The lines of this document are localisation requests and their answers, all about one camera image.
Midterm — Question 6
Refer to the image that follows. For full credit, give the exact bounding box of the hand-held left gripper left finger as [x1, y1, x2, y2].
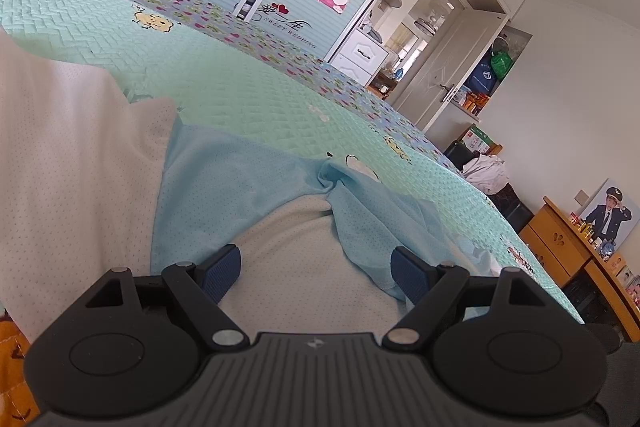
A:
[85, 244, 250, 350]

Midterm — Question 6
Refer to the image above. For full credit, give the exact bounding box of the wooden desk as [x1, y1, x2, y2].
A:
[520, 196, 640, 343]

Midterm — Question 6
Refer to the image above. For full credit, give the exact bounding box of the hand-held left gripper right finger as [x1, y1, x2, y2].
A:
[382, 246, 546, 350]

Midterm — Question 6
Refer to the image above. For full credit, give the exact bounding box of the white drawer cabinet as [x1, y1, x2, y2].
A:
[332, 29, 391, 86]

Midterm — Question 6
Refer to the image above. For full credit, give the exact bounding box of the green bag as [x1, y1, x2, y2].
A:
[490, 49, 516, 80]

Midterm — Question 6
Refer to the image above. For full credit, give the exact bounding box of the green bee-print quilt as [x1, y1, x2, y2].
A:
[0, 0, 586, 427]

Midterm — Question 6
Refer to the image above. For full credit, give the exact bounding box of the purple heart-print bedsheet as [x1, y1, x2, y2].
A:
[42, 0, 456, 170]

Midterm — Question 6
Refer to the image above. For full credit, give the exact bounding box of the white clothes pile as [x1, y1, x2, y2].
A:
[462, 154, 508, 195]

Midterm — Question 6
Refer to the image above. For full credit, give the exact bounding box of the portrait photo in uniform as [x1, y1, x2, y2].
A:
[582, 178, 640, 258]

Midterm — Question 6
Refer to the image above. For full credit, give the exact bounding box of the white door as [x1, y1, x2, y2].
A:
[395, 9, 506, 132]

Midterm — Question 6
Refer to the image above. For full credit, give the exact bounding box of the small photo frame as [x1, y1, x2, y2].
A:
[615, 264, 640, 303]

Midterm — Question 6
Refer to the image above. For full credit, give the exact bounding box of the green and white cardboard box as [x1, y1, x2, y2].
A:
[460, 124, 493, 155]

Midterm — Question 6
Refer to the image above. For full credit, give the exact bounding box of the group of small jars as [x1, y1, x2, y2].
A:
[567, 212, 618, 263]

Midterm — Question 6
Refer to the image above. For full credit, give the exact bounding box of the black armchair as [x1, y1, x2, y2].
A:
[442, 141, 536, 233]

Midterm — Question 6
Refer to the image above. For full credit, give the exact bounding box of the white and blue mesh shirt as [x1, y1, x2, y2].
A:
[0, 29, 481, 343]

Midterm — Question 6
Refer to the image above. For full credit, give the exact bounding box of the blue bag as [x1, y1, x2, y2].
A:
[467, 62, 500, 95]

